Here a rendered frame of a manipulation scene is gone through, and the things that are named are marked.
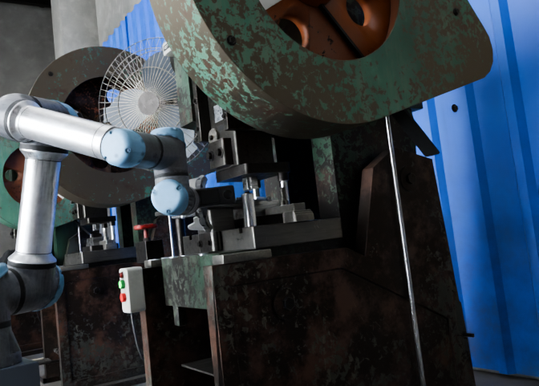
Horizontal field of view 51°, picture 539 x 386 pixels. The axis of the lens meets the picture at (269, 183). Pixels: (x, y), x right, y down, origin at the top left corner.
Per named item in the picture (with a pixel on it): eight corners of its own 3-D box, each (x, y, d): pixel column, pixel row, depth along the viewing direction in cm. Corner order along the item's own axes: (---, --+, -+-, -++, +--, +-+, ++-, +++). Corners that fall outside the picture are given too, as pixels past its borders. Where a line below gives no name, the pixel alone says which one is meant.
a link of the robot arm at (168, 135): (161, 122, 120) (166, 173, 119) (191, 128, 130) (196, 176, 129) (131, 128, 123) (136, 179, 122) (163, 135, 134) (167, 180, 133)
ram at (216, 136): (225, 164, 163) (214, 64, 166) (202, 172, 176) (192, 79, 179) (275, 163, 173) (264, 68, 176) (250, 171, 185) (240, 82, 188)
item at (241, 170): (247, 181, 164) (245, 163, 164) (215, 191, 180) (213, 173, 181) (293, 180, 172) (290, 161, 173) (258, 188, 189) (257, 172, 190)
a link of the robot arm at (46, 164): (-16, 311, 141) (7, 92, 141) (33, 302, 155) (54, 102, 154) (18, 322, 136) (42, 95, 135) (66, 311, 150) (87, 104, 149)
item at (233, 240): (255, 249, 147) (253, 225, 148) (184, 255, 185) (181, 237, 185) (344, 237, 164) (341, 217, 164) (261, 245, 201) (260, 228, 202)
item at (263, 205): (254, 217, 166) (253, 201, 167) (229, 221, 179) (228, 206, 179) (280, 214, 171) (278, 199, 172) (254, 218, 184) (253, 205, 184)
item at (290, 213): (296, 221, 152) (292, 183, 153) (263, 225, 166) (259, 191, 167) (314, 219, 155) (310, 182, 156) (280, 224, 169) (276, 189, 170)
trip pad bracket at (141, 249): (151, 298, 181) (145, 237, 183) (140, 298, 189) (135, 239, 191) (168, 296, 184) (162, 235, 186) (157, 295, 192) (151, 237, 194)
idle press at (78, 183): (45, 417, 251) (16, 34, 267) (16, 382, 335) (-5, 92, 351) (325, 348, 330) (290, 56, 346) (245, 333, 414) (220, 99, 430)
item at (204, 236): (177, 255, 152) (172, 205, 153) (157, 258, 164) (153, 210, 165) (257, 245, 166) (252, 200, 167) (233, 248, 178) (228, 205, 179)
